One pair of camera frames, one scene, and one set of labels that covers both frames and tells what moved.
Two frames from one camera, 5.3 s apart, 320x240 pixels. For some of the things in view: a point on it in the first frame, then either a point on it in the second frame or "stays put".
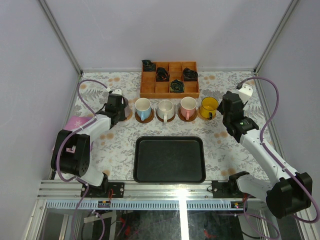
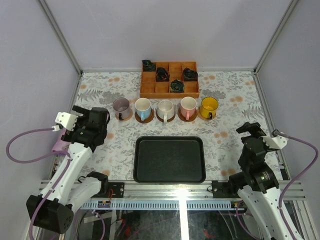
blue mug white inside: [143, 108] stays put
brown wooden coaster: [147, 120] stays put
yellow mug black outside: [209, 106] stays put
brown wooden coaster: [183, 118] stays put
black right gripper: [220, 108] → [254, 129]
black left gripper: [120, 105] → [78, 110]
